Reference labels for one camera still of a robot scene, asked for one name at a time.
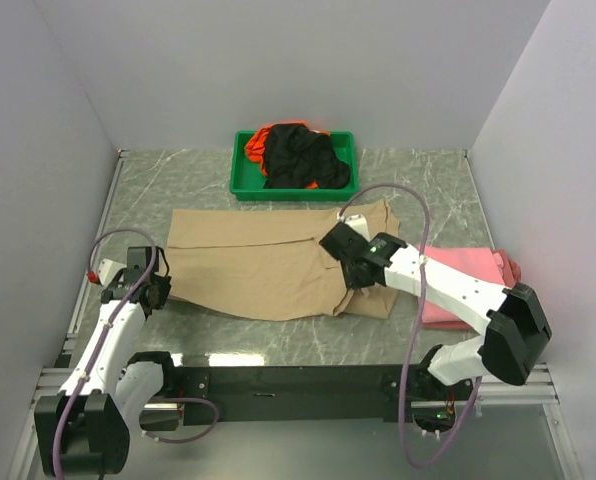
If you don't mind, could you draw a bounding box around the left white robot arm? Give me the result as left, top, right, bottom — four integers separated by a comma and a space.
34, 246, 178, 479

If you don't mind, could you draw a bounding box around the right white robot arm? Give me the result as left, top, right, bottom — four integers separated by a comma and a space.
320, 222, 552, 399

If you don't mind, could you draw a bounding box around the green plastic bin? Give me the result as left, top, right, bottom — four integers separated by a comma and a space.
229, 130, 359, 203

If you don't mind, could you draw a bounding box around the light pink folded t shirt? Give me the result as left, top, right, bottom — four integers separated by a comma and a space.
416, 244, 509, 325

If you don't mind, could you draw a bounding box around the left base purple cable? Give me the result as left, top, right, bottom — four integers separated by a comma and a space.
137, 397, 220, 445

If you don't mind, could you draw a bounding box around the black t shirt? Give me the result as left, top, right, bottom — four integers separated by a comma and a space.
262, 123, 351, 190

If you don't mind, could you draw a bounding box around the orange t shirt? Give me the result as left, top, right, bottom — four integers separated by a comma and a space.
244, 123, 318, 189

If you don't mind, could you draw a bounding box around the dark pink folded t shirt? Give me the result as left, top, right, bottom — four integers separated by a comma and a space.
421, 248, 524, 331

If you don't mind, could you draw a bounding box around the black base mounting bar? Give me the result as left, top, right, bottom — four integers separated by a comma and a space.
140, 364, 473, 431

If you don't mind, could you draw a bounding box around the beige t shirt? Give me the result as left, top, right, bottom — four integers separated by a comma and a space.
166, 208, 398, 321

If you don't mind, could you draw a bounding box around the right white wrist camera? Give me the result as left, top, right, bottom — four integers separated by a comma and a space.
338, 214, 371, 241

